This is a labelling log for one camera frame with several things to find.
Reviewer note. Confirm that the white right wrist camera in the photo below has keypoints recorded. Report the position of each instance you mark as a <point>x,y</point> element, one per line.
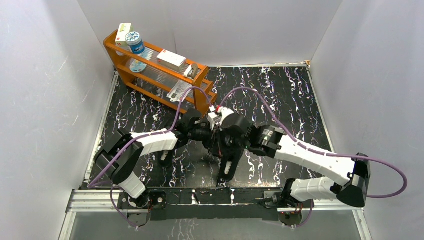
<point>225,112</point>

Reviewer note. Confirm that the orange wooden shelf rack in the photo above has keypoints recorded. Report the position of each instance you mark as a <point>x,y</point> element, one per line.
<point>156,81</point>

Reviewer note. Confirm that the blue lidded round jar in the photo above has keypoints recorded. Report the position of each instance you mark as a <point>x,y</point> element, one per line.
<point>135,43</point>

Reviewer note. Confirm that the clear plastic packet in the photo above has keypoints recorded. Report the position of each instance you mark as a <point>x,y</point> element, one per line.
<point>177,92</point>

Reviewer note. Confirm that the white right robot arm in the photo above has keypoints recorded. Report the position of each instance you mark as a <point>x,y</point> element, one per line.
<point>344,179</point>

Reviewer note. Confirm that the white rectangular box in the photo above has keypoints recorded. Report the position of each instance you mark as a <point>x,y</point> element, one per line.
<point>171,60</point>

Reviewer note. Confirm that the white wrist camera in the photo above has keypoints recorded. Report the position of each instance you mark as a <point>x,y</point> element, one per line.
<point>213,117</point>
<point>225,112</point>

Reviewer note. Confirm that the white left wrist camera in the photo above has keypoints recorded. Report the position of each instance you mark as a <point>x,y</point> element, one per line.
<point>213,117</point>

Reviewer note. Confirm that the white yellow carton box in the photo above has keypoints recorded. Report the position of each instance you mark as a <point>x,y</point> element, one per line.
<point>122,31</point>

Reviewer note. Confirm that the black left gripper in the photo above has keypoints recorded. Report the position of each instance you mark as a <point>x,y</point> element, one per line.
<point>205,135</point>

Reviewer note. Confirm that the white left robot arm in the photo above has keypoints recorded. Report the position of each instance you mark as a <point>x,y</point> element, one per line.
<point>117,158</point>

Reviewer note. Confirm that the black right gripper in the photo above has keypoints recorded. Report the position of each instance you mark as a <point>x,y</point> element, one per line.
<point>222,132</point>

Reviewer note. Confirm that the black canvas shoe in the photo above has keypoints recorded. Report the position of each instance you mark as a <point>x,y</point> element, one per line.
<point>229,160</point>
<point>166,158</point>

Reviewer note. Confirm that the light blue round disc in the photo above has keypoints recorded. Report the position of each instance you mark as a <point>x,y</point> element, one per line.
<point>137,66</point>

